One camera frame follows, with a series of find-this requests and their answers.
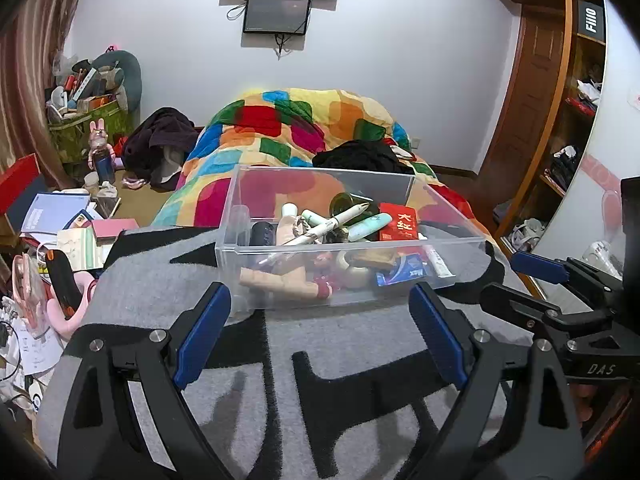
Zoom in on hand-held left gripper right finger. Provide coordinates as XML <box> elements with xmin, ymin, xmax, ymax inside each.
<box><xmin>400</xmin><ymin>281</ymin><xmax>586</xmax><ymax>480</ymax></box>

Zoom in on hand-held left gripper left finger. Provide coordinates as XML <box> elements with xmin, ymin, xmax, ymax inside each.
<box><xmin>57</xmin><ymin>281</ymin><xmax>233</xmax><ymax>480</ymax></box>

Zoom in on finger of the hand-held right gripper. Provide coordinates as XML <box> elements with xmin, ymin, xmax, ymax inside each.
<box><xmin>480</xmin><ymin>282</ymin><xmax>601</xmax><ymax>342</ymax></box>
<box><xmin>511</xmin><ymin>251</ymin><xmax>626</xmax><ymax>292</ymax></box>

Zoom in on white tube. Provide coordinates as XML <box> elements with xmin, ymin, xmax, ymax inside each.
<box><xmin>424</xmin><ymin>245</ymin><xmax>456</xmax><ymax>278</ymax></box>

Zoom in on beige cosmetic tube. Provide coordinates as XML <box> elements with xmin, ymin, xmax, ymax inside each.
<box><xmin>239</xmin><ymin>266</ymin><xmax>308</xmax><ymax>302</ymax></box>

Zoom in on white tape roll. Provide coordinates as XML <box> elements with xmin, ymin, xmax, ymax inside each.
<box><xmin>336</xmin><ymin>250</ymin><xmax>376</xmax><ymax>288</ymax></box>

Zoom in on teal tube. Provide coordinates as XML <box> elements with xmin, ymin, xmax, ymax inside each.
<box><xmin>347</xmin><ymin>212</ymin><xmax>393</xmax><ymax>241</ymax></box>

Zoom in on clear plastic box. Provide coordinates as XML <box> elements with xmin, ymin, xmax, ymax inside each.
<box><xmin>215</xmin><ymin>164</ymin><xmax>487</xmax><ymax>311</ymax></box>

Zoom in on person's right hand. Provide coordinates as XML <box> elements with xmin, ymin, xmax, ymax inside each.
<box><xmin>572</xmin><ymin>384</ymin><xmax>598</xmax><ymax>423</ymax></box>

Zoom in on white sneakers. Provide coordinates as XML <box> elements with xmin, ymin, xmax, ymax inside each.
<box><xmin>510</xmin><ymin>217</ymin><xmax>546</xmax><ymax>251</ymax></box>

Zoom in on blue packet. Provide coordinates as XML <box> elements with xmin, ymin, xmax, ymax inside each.
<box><xmin>376</xmin><ymin>255</ymin><xmax>433</xmax><ymax>287</ymax></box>

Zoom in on grey and black mat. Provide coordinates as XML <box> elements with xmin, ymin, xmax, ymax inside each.
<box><xmin>37</xmin><ymin>225</ymin><xmax>531</xmax><ymax>480</ymax></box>

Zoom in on black cylinder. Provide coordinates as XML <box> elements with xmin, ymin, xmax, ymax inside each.
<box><xmin>251</xmin><ymin>221</ymin><xmax>276</xmax><ymax>247</ymax></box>

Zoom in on red carton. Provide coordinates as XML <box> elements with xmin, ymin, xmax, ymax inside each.
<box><xmin>378</xmin><ymin>202</ymin><xmax>418</xmax><ymax>242</ymax></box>

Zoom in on pink book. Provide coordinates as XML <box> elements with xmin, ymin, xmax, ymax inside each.
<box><xmin>91</xmin><ymin>218</ymin><xmax>140</xmax><ymax>246</ymax></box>

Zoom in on beige bottle white cap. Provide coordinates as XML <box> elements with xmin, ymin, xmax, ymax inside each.
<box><xmin>277</xmin><ymin>202</ymin><xmax>302</xmax><ymax>247</ymax></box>

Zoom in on black and orange tool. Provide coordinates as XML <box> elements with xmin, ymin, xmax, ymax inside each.
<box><xmin>45</xmin><ymin>250</ymin><xmax>86</xmax><ymax>318</ymax></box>

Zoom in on white wardrobe door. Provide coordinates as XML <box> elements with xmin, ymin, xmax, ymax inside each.
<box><xmin>530</xmin><ymin>0</ymin><xmax>640</xmax><ymax>281</ymax></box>

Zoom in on long white applicator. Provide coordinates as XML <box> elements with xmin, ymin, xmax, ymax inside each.
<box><xmin>280</xmin><ymin>202</ymin><xmax>371</xmax><ymax>248</ymax></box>

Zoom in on dark green jar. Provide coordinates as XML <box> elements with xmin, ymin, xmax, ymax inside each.
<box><xmin>329</xmin><ymin>192</ymin><xmax>371</xmax><ymax>218</ymax></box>

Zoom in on wooden door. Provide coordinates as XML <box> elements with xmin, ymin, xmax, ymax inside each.
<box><xmin>480</xmin><ymin>2</ymin><xmax>566</xmax><ymax>206</ymax></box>

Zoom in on wooden shelf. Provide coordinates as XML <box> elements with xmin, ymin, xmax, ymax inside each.
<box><xmin>537</xmin><ymin>0</ymin><xmax>608</xmax><ymax>196</ymax></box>

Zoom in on pink transparent fan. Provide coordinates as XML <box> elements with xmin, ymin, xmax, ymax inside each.
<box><xmin>12</xmin><ymin>254</ymin><xmax>51</xmax><ymax>336</ymax></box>

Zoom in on pale blue notebook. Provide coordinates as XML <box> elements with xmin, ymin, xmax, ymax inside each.
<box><xmin>22</xmin><ymin>192</ymin><xmax>91</xmax><ymax>233</ymax></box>

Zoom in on black clothing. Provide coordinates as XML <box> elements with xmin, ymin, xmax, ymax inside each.
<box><xmin>312</xmin><ymin>140</ymin><xmax>416</xmax><ymax>176</ymax></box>

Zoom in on dark purple clothing pile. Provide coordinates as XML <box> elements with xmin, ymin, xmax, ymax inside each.
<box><xmin>122</xmin><ymin>107</ymin><xmax>198</xmax><ymax>183</ymax></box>

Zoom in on pink rabbit toy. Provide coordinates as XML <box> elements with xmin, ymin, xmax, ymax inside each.
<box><xmin>88</xmin><ymin>119</ymin><xmax>118</xmax><ymax>186</ymax></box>

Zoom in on colourful patchwork blanket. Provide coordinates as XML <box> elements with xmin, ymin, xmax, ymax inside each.
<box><xmin>150</xmin><ymin>88</ymin><xmax>496</xmax><ymax>248</ymax></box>

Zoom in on red storage box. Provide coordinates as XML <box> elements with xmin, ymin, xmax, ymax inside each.
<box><xmin>0</xmin><ymin>154</ymin><xmax>48</xmax><ymax>218</ymax></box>

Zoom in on green bag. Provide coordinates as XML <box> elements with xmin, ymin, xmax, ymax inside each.
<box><xmin>48</xmin><ymin>100</ymin><xmax>131</xmax><ymax>163</ymax></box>

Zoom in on black sign box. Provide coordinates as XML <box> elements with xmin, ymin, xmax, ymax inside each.
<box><xmin>576</xmin><ymin>0</ymin><xmax>606</xmax><ymax>41</ymax></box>

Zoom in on striped curtain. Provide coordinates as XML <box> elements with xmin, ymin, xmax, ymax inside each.
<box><xmin>0</xmin><ymin>0</ymin><xmax>101</xmax><ymax>176</ymax></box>

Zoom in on small black monitor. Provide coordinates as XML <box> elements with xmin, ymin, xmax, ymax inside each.
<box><xmin>243</xmin><ymin>0</ymin><xmax>312</xmax><ymax>36</ymax></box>

